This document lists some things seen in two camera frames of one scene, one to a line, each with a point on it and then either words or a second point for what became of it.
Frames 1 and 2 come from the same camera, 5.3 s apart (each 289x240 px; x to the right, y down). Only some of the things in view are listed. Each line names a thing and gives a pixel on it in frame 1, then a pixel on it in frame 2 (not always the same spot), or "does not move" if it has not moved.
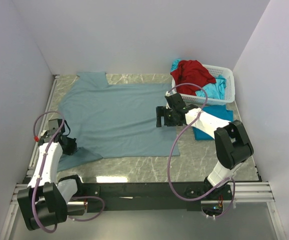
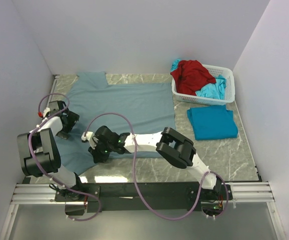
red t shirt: x=191 y=72 does not move
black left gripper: x=69 y=146 to x=66 y=130
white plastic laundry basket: x=229 y=90 does not move
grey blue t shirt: x=114 y=120 does not move
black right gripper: x=164 y=116 to x=97 y=154
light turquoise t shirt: x=216 y=90 does not move
